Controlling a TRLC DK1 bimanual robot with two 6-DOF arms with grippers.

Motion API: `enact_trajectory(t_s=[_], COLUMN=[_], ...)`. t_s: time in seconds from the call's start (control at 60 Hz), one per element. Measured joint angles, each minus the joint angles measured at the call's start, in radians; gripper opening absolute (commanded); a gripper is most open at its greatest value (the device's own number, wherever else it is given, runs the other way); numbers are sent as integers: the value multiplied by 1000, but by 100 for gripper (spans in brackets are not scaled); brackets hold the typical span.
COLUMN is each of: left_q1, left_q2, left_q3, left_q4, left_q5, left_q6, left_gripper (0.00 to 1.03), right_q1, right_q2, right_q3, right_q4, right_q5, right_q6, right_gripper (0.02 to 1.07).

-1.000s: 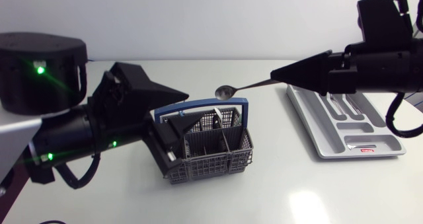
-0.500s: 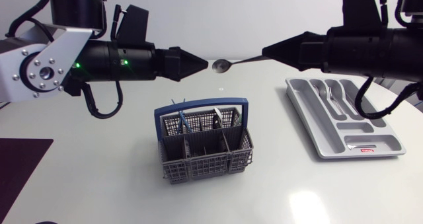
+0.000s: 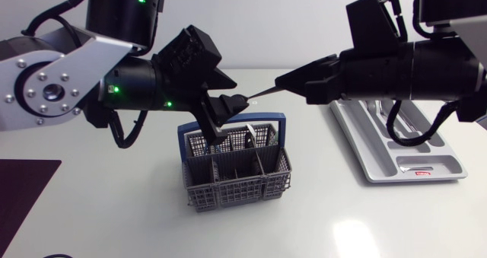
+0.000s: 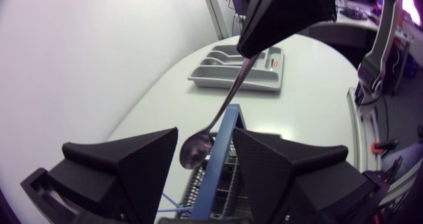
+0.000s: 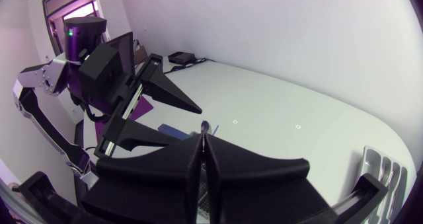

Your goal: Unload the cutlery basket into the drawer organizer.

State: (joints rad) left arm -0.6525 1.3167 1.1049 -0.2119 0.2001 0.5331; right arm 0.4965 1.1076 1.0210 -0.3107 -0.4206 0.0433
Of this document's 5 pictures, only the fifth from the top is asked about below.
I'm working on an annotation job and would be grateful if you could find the steel spoon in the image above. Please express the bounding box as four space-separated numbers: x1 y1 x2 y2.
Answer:
200 120 211 152

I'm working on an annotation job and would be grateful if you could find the dark screen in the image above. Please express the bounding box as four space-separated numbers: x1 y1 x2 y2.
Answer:
104 31 136 78

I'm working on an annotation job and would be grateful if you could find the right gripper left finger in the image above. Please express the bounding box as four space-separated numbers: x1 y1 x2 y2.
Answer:
81 133 204 224

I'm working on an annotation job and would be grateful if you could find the dark mat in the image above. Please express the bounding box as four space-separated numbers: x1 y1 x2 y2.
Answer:
94 96 155 142

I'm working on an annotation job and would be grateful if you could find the black power brick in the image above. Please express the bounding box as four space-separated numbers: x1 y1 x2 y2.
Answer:
167 51 196 65

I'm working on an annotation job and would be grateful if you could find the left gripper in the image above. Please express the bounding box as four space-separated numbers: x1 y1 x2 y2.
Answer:
78 44 203 159

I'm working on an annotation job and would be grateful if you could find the grey cutlery tray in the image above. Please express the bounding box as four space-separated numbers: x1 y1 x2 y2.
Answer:
355 144 409 224

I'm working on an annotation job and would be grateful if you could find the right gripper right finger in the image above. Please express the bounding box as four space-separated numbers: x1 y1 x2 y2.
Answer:
203 133 338 224

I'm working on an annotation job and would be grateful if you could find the black power cable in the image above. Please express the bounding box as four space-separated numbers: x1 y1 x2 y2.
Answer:
163 57 216 75

